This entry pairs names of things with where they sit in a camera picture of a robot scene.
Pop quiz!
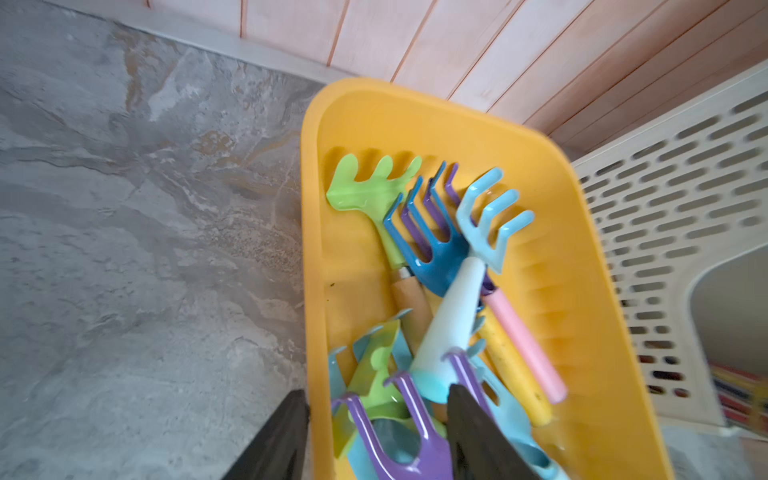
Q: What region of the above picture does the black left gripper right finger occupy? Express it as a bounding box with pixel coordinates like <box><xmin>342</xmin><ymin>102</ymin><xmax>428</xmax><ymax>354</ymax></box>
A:
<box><xmin>447</xmin><ymin>384</ymin><xmax>538</xmax><ymax>479</ymax></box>

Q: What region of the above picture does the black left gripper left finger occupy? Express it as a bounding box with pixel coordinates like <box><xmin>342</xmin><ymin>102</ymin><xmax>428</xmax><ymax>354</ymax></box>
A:
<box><xmin>223</xmin><ymin>389</ymin><xmax>310</xmax><ymax>480</ymax></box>

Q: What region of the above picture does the light blue fork teal handle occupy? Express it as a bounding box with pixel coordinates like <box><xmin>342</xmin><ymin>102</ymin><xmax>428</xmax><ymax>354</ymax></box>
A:
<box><xmin>468</xmin><ymin>315</ymin><xmax>568</xmax><ymax>479</ymax></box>

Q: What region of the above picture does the purple fork pink handle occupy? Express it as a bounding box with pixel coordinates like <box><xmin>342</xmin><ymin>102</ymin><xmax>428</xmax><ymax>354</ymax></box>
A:
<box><xmin>331</xmin><ymin>349</ymin><xmax>494</xmax><ymax>480</ymax></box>

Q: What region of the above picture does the yellow plastic storage box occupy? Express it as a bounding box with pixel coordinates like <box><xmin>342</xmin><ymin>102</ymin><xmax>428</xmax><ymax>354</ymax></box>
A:
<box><xmin>300</xmin><ymin>78</ymin><xmax>674</xmax><ymax>479</ymax></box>

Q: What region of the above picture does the white plastic file organizer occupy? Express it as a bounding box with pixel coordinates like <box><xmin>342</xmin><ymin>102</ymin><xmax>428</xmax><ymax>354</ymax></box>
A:
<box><xmin>574</xmin><ymin>64</ymin><xmax>767</xmax><ymax>436</ymax></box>

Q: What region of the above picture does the light blue trowel white handle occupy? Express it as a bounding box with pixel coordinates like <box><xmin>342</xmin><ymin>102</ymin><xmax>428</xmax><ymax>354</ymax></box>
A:
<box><xmin>329</xmin><ymin>308</ymin><xmax>413</xmax><ymax>479</ymax></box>

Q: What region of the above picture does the light blue fork white handle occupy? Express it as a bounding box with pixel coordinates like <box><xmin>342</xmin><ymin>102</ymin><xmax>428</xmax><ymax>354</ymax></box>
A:
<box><xmin>409</xmin><ymin>167</ymin><xmax>534</xmax><ymax>404</ymax></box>

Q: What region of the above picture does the purple rake pink handle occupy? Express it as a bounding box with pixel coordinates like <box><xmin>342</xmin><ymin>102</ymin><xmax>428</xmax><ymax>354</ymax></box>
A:
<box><xmin>401</xmin><ymin>164</ymin><xmax>568</xmax><ymax>404</ymax></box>

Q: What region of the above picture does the light green rake wood handle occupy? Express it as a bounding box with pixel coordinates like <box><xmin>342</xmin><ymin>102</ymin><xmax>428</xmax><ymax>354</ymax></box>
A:
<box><xmin>336</xmin><ymin>318</ymin><xmax>415</xmax><ymax>424</ymax></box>

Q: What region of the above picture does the dark blue rake yellow handle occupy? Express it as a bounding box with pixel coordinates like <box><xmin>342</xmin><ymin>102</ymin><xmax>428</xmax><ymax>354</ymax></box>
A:
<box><xmin>383</xmin><ymin>164</ymin><xmax>567</xmax><ymax>426</ymax></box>

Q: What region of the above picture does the light green rake wooden handle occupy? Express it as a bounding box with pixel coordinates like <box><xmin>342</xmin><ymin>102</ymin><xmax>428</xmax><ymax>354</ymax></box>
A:
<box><xmin>326</xmin><ymin>154</ymin><xmax>432</xmax><ymax>354</ymax></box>

